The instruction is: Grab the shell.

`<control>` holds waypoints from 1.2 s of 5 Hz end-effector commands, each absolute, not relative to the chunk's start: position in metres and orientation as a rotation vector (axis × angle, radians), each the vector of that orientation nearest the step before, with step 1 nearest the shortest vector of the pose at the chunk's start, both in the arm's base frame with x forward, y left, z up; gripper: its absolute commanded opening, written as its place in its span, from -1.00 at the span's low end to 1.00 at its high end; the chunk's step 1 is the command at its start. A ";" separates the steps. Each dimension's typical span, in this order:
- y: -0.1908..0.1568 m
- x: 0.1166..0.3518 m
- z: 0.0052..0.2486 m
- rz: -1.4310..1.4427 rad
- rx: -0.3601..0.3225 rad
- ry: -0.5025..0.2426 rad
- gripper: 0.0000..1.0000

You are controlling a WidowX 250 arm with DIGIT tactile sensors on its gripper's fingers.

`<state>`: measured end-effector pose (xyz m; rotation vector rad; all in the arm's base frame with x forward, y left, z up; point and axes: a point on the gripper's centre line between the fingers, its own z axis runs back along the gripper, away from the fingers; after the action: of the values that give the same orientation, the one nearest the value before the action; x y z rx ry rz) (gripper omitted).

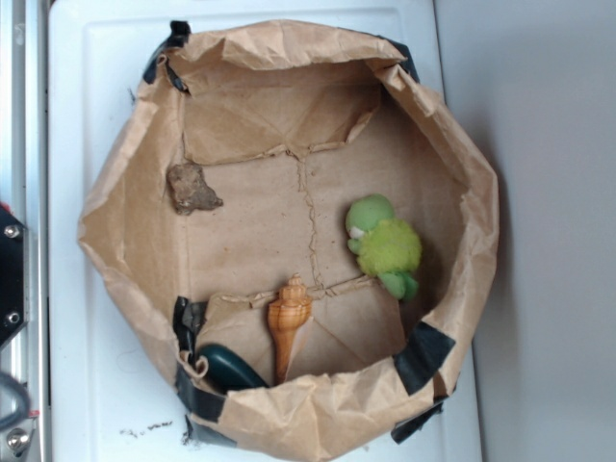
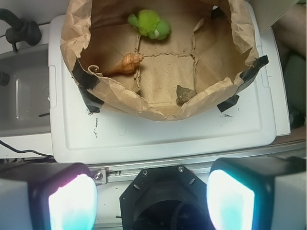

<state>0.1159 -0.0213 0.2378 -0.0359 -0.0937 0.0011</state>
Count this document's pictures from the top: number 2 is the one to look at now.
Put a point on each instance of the black tape strip right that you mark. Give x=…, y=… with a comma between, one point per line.
x=249, y=75

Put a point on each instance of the grey-brown rock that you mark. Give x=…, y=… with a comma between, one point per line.
x=184, y=94

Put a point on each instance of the crumpled brown paper bag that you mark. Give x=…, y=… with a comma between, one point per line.
x=200, y=53

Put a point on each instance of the black tape piece lower right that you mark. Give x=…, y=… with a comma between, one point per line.
x=230, y=102

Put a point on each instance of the dark grey toy faucet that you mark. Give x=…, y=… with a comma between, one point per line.
x=20, y=30

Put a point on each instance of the orange spiral sea shell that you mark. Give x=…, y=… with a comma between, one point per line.
x=127, y=65

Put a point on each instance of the black tape piece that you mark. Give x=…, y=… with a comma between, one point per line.
x=216, y=13
x=230, y=102

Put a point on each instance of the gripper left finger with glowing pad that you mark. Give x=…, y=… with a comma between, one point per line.
x=47, y=196

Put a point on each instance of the white plastic tray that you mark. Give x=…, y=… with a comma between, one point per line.
x=111, y=136

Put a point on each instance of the black octagonal mount plate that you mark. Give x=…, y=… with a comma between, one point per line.
x=165, y=198

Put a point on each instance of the green plush toy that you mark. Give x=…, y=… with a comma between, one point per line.
x=149, y=24

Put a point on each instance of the black tape piece top right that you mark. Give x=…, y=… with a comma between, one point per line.
x=216, y=13

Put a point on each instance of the black tape strip left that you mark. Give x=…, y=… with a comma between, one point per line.
x=85, y=82

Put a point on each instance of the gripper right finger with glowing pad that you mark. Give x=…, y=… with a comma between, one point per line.
x=258, y=193

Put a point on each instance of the black tape strip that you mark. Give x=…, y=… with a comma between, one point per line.
x=85, y=82
x=249, y=75

